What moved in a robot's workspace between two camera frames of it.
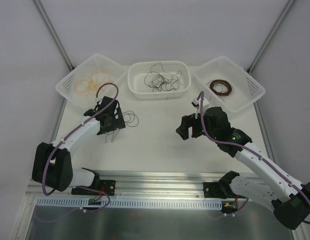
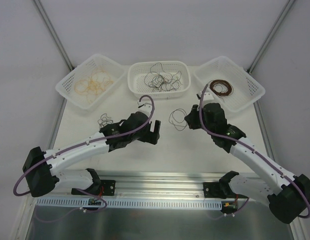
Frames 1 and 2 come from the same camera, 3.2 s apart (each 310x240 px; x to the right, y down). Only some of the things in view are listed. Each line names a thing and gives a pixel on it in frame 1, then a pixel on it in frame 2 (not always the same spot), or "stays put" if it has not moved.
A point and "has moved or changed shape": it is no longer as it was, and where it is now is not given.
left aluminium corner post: (53, 34) stays put
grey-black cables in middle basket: (158, 79) stays put
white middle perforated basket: (158, 80) stays put
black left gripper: (111, 125) -> (150, 135)
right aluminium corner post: (290, 4) stays put
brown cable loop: (127, 121) has moved or changed shape
